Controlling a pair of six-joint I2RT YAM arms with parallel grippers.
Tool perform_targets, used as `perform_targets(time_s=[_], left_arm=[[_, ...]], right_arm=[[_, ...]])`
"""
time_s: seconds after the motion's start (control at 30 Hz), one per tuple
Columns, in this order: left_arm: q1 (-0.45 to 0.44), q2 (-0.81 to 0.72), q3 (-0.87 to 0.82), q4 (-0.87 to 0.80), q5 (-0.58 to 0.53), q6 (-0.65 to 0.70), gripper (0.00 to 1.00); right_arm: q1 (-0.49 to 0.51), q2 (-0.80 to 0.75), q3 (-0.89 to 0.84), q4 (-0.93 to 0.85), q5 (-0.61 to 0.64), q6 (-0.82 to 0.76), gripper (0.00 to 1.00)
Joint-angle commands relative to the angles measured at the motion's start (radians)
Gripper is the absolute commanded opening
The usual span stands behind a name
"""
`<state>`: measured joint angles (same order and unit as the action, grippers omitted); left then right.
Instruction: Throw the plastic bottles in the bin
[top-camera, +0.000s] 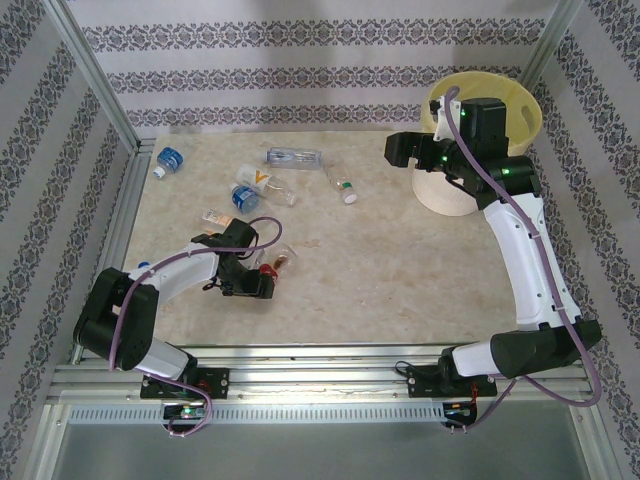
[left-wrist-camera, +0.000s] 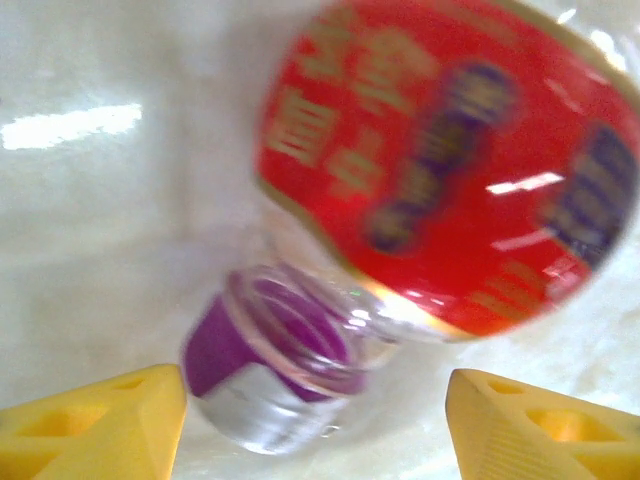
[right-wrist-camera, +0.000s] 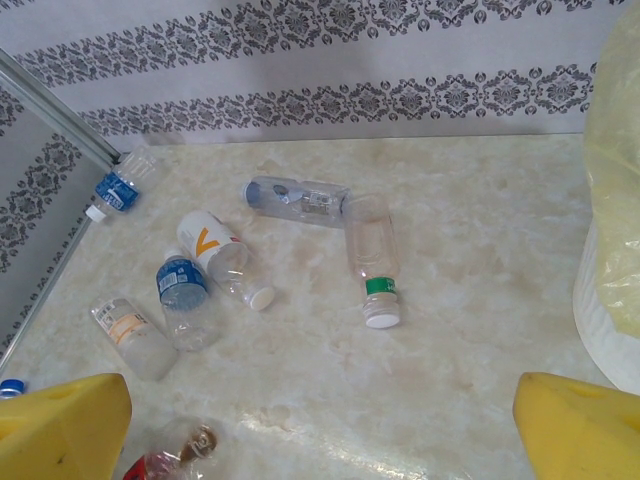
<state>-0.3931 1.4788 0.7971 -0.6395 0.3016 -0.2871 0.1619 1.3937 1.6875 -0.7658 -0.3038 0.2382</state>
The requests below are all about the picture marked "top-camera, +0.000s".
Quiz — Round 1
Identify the clear bottle orange white label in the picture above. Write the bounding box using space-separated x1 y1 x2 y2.
201 207 240 235

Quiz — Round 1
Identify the dark blue label bottle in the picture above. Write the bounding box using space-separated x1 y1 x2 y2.
229 183 262 216

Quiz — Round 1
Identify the clear bottle with brown residue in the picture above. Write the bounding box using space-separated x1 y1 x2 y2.
268 243 300 275

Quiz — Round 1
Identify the white orange V label bottle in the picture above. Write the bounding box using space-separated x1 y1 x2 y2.
235 163 300 207

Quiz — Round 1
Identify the clear bottle with blue print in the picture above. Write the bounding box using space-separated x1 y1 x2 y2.
263 146 325 171

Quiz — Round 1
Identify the small blue label water bottle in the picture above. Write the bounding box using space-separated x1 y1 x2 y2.
152 146 185 179

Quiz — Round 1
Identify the clear bottle green white label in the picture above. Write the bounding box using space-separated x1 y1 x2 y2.
322 157 360 205

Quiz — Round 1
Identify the white ribbed plastic bin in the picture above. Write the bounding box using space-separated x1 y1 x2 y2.
410 71 545 217

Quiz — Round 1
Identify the left controller board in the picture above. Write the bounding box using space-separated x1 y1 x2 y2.
160 402 207 422

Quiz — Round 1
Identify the controller board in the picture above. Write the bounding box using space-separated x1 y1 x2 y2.
442 399 480 427
160 402 207 422

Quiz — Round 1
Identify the grey metal shelf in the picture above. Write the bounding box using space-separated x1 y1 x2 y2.
22 403 621 480

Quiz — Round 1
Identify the right controller board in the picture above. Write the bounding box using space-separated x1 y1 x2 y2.
442 399 480 427

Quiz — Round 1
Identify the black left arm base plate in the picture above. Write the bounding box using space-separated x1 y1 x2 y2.
140 366 231 401

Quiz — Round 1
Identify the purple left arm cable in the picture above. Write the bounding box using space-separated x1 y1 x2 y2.
108 215 284 440

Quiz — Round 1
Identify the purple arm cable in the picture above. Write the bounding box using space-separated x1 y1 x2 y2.
444 84 604 435
108 215 284 440

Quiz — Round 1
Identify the aluminium profile frame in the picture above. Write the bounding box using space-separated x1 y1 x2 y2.
19 0 624 480

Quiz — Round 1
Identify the slotted metal cable tray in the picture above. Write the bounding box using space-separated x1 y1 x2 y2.
66 402 447 426

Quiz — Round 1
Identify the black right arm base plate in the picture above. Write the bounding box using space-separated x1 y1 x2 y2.
406 363 499 400

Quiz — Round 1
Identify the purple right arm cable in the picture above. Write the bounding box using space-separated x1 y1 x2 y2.
444 84 604 435

